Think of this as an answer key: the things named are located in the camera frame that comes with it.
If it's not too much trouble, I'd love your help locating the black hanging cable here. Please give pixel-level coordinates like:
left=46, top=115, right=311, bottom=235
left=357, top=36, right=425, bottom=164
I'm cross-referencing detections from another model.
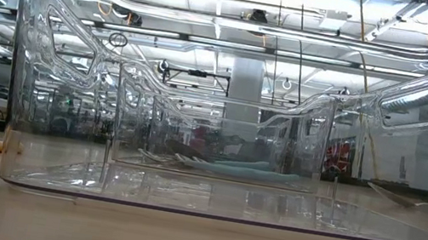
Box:
left=283, top=0, right=318, bottom=103

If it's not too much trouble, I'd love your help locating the red background object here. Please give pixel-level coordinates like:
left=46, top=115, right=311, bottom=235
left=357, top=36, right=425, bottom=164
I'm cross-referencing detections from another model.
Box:
left=321, top=138, right=349, bottom=174

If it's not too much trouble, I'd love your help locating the yellow hanging cable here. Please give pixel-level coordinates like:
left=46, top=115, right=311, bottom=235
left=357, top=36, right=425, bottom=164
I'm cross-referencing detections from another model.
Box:
left=331, top=0, right=408, bottom=181

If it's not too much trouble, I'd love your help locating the clear plastic bin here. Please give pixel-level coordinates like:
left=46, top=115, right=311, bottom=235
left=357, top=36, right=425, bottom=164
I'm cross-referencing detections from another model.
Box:
left=103, top=62, right=338, bottom=197
left=0, top=0, right=428, bottom=240

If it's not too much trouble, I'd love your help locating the white building column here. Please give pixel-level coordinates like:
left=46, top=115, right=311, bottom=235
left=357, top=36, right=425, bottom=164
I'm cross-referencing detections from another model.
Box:
left=218, top=56, right=268, bottom=161

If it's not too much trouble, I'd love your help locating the black overhead rig frame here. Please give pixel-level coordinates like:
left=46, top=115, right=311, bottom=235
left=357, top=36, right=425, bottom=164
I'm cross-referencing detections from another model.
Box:
left=161, top=64, right=233, bottom=100

